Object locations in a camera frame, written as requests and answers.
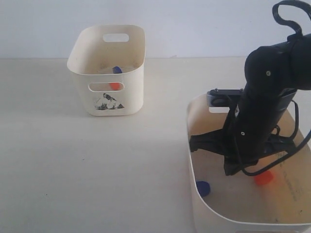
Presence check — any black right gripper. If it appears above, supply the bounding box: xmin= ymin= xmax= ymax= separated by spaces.
xmin=190 ymin=87 xmax=297 ymax=176

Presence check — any blue-capped tube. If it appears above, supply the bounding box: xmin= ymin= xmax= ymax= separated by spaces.
xmin=195 ymin=181 xmax=211 ymax=197
xmin=112 ymin=66 xmax=122 ymax=74

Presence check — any orange-capped tube with label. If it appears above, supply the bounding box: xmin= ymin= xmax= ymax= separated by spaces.
xmin=254 ymin=170 xmax=274 ymax=186

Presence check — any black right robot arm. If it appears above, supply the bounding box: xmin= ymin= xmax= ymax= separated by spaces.
xmin=189 ymin=35 xmax=311 ymax=176

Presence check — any black camera cable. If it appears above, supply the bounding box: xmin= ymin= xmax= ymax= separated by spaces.
xmin=225 ymin=0 xmax=311 ymax=177

